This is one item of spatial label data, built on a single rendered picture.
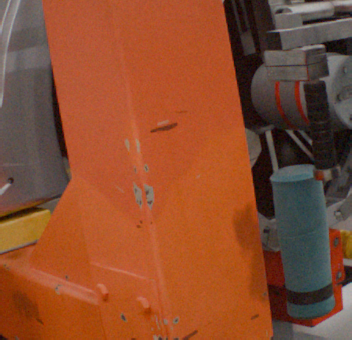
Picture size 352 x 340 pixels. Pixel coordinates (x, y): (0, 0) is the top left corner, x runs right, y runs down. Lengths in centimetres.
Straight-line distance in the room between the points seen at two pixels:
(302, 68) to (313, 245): 32
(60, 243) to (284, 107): 49
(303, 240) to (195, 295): 43
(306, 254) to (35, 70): 56
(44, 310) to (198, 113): 45
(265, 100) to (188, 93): 53
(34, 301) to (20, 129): 31
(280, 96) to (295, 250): 27
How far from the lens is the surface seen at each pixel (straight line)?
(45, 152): 142
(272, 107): 145
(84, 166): 100
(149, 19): 91
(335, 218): 158
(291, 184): 133
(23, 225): 142
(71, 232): 112
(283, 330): 175
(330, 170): 123
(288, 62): 122
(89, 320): 112
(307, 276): 138
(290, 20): 122
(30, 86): 141
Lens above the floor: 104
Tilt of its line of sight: 11 degrees down
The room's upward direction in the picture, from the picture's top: 10 degrees counter-clockwise
